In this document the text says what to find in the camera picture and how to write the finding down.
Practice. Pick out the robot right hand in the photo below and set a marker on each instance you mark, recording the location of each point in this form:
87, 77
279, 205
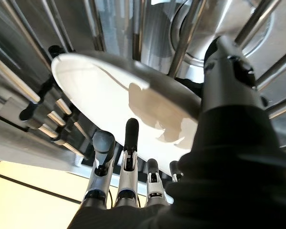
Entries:
228, 179

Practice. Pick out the white round plate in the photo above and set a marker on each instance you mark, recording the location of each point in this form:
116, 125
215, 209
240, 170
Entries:
97, 95

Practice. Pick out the black dish rack with rods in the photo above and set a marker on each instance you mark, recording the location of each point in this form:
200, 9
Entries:
33, 95

